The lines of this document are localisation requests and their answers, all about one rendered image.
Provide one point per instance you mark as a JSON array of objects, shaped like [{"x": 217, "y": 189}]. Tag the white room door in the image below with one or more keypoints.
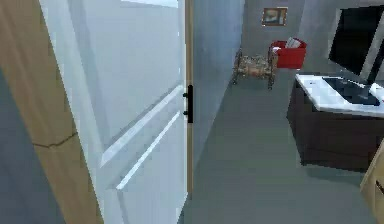
[{"x": 126, "y": 100}]

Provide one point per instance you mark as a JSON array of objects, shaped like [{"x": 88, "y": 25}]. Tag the brown metal-framed bench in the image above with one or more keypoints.
[{"x": 255, "y": 66}]

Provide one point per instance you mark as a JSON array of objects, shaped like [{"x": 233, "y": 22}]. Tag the red bin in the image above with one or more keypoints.
[{"x": 290, "y": 56}]

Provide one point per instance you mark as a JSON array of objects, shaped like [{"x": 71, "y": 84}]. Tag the white paper in bin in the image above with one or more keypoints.
[{"x": 293, "y": 42}]

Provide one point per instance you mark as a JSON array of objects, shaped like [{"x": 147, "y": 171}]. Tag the dark brown vanity cabinet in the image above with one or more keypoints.
[{"x": 333, "y": 133}]

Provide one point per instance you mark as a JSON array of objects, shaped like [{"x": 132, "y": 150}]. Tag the dark sink basin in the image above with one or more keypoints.
[{"x": 353, "y": 90}]

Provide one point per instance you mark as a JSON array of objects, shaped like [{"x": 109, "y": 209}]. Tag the light wooden cabinet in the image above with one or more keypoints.
[{"x": 375, "y": 186}]

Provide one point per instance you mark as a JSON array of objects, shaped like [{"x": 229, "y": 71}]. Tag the framed wall picture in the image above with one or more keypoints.
[{"x": 274, "y": 16}]

